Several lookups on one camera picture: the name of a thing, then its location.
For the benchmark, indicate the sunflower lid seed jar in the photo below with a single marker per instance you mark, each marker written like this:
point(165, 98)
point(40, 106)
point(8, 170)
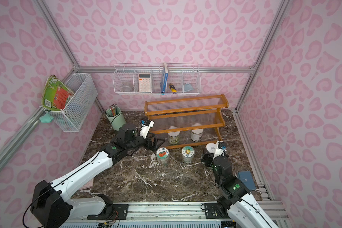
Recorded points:
point(188, 154)

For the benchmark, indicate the yellow black tool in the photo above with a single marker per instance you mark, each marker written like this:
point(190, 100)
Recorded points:
point(172, 88)

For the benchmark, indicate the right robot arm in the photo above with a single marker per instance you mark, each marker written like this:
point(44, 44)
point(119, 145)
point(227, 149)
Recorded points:
point(237, 202)

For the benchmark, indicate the light blue cup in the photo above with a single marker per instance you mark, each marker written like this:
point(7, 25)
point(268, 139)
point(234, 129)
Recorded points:
point(187, 88)

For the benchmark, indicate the mint green pencil cup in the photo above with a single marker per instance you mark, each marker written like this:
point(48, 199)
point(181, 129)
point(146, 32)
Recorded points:
point(116, 121)

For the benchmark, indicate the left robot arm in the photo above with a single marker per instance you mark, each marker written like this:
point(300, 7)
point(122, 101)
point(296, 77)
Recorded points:
point(52, 202)

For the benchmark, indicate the tomato lid seed jar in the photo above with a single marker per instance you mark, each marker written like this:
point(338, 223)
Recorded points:
point(163, 155)

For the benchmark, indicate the coloured pencils bundle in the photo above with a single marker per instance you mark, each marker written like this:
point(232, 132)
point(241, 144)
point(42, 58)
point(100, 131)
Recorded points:
point(113, 110)

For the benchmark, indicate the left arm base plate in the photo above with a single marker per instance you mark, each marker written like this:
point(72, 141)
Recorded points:
point(111, 212)

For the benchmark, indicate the white pink calculator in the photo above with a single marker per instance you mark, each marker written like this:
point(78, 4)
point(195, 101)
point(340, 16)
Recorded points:
point(145, 83)

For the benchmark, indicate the white mesh side basket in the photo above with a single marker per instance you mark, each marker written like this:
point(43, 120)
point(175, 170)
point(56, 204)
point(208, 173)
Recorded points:
point(72, 117)

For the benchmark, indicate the green label white-lid jar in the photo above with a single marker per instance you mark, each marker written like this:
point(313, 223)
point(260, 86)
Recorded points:
point(173, 137)

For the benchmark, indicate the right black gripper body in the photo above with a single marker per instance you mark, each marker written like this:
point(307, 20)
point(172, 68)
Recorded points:
point(207, 158)

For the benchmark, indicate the blue grey pad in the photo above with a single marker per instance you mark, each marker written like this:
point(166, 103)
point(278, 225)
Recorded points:
point(247, 179)

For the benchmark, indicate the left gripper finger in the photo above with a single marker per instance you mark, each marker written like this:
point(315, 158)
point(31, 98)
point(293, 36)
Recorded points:
point(153, 147)
point(158, 141)

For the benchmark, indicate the white wire wall basket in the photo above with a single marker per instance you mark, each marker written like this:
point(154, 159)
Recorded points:
point(157, 78)

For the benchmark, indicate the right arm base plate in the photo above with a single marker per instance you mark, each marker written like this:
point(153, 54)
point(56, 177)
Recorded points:
point(214, 211)

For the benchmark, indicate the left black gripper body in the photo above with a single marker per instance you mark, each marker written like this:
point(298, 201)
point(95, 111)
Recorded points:
point(152, 142)

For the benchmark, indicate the mint green star toy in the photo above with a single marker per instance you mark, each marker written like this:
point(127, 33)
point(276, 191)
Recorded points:
point(46, 118)

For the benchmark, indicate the blue book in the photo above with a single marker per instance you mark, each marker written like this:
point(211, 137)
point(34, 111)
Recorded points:
point(164, 77)

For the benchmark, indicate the orange wooden three-tier shelf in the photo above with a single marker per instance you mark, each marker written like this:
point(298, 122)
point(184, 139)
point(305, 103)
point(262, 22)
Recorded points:
point(186, 114)

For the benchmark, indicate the clear glass bowl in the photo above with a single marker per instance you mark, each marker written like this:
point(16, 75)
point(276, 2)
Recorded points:
point(127, 87)

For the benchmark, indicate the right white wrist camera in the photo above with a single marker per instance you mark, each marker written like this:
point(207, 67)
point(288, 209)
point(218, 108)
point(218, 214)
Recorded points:
point(221, 148)

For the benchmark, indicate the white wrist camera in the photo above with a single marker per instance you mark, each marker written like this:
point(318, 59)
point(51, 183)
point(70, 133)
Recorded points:
point(221, 148)
point(146, 125)

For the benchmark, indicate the green red snack bag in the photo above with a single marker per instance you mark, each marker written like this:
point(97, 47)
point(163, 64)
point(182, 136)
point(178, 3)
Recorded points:
point(56, 94)

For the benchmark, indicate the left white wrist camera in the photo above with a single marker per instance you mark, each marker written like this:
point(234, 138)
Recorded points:
point(146, 125)

